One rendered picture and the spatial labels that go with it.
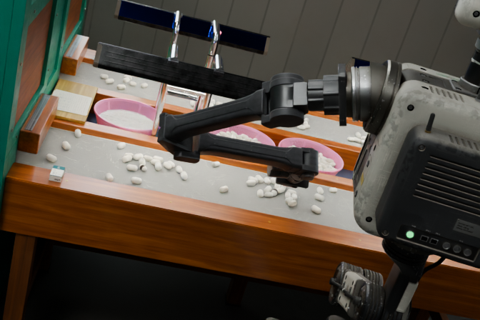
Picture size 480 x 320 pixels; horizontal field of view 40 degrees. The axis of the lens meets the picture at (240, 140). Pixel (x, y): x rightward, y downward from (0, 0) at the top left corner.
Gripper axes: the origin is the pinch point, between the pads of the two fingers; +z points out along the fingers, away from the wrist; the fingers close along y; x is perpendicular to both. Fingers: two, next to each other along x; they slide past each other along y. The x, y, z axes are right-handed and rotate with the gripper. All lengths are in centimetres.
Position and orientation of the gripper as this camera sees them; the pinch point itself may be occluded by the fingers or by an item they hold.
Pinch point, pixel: (286, 179)
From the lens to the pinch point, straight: 214.0
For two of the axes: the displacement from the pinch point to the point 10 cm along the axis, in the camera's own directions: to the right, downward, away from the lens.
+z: -1.9, 2.3, 9.6
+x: -1.7, 9.5, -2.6
